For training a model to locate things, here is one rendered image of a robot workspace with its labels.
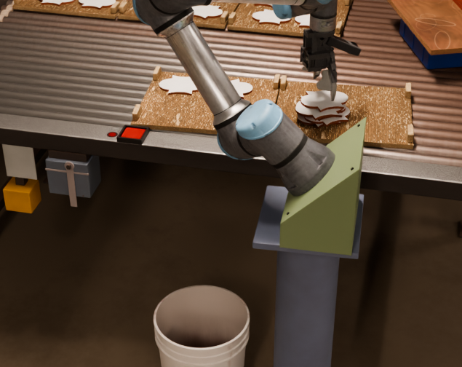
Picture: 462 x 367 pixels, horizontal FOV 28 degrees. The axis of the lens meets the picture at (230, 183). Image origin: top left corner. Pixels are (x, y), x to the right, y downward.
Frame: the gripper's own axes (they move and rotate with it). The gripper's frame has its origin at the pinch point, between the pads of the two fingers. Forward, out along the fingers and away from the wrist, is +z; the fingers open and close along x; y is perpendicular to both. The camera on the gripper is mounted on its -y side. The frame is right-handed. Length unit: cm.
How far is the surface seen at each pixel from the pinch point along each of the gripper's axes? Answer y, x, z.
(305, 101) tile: 6.4, 0.2, 2.8
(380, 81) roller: -26.6, -17.8, 9.9
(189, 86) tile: 35.1, -27.0, 7.0
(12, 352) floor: 103, -25, 101
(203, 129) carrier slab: 37.4, -1.1, 7.9
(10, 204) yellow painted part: 95, -21, 37
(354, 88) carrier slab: -15.1, -12.3, 7.8
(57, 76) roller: 74, -51, 10
